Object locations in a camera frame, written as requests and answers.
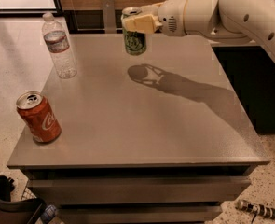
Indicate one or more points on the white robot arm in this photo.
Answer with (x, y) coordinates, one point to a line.
(225, 21)

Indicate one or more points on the lower grey drawer front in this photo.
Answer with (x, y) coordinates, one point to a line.
(140, 215)

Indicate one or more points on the red coke can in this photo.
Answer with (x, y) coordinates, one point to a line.
(36, 111)

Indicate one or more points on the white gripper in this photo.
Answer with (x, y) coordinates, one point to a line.
(171, 16)

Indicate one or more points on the upper grey drawer front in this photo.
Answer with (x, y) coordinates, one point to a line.
(139, 190)

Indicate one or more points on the grey drawer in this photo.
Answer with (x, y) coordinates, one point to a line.
(140, 215)
(139, 190)

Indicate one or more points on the green soda can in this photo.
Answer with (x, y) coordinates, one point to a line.
(135, 43)

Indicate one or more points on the left metal wall bracket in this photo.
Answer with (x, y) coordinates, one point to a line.
(109, 16)

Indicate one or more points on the clear plastic water bottle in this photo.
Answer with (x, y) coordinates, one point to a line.
(59, 47)

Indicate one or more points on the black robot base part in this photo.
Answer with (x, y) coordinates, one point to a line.
(19, 212)

